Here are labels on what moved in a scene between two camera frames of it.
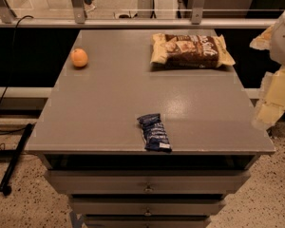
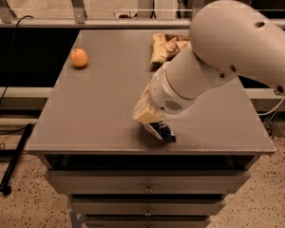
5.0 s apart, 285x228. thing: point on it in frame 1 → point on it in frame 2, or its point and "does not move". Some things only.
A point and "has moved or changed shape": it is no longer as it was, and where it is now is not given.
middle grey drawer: x=148 y=205 does not move
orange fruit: x=79 y=57 does not move
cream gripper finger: x=276 y=95 → x=145 y=111
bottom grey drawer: x=147 y=221 does not move
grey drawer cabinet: x=137 y=145 does not move
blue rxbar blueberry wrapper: x=154 y=134 has moved or changed shape
